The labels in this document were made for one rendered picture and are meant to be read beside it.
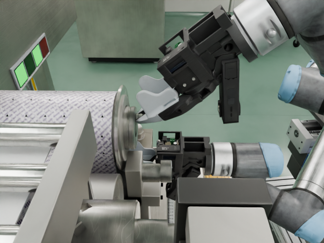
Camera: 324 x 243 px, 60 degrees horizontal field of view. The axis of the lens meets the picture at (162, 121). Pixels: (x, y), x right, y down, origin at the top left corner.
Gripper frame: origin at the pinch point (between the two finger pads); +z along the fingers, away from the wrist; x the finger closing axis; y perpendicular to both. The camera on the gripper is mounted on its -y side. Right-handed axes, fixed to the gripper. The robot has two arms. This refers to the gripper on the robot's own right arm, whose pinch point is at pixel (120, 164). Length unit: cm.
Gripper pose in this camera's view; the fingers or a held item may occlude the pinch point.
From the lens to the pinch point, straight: 65.1
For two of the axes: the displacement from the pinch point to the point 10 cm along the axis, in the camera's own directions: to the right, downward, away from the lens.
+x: -0.2, 6.2, -7.8
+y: 0.0, -7.8, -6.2
